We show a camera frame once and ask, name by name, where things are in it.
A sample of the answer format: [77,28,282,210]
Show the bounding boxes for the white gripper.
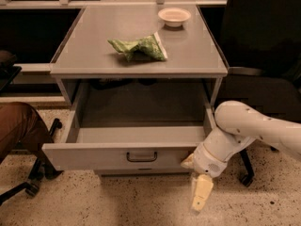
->
[181,144,228,212]

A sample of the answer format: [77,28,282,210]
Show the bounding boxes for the grey top drawer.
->
[43,80,214,174]

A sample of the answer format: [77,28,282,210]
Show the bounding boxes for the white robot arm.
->
[181,101,301,212]

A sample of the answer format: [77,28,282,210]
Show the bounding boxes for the grey drawer cabinet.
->
[49,4,230,177]

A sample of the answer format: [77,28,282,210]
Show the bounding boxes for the green chip bag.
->
[108,32,167,61]

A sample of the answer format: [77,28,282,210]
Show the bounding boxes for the white bowl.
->
[158,8,191,27]

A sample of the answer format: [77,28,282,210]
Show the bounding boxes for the black office chair right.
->
[214,0,301,188]

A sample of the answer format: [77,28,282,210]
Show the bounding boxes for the brown trouser leg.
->
[0,102,53,163]

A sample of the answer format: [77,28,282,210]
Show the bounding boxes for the black drawer handle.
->
[126,152,158,163]

